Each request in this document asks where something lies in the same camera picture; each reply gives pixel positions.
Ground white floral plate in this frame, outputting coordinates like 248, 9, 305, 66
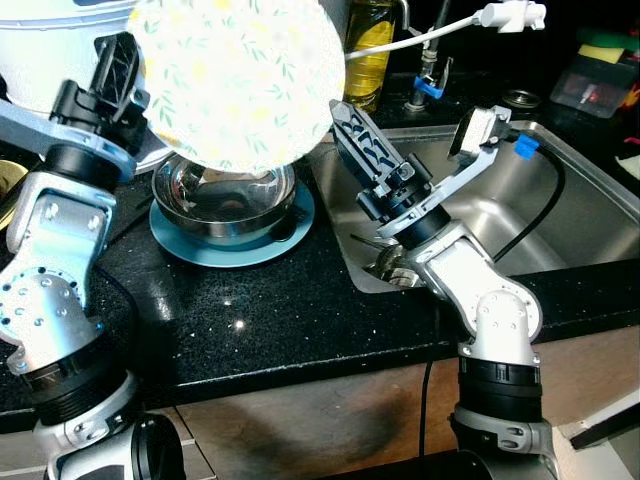
127, 0, 348, 173

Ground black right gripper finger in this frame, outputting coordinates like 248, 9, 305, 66
330, 100, 403, 193

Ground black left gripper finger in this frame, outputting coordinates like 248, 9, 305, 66
93, 32, 149, 106

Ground light blue plate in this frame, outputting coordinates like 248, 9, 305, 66
150, 180, 316, 268

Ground white sprayer hose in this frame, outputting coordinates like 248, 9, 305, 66
345, 0, 549, 63

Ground yellow oil bottle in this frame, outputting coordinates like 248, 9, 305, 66
343, 0, 396, 111

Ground green yellow sponge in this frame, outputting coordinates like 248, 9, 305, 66
578, 28, 640, 63

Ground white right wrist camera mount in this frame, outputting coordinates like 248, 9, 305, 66
385, 105, 521, 246

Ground small round steel ring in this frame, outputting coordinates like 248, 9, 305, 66
503, 90, 541, 109

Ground steel faucet blue handle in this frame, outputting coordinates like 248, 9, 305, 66
405, 0, 456, 106

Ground yellow plate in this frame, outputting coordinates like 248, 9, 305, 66
0, 158, 31, 233

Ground clear plastic sponge container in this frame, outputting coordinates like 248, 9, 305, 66
550, 45, 640, 119

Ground black cable blue plug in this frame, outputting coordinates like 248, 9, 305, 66
495, 135, 568, 266

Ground stainless steel sink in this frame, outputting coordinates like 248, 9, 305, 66
310, 120, 640, 294

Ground large steel bowl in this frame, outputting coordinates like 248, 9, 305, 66
152, 155, 298, 248

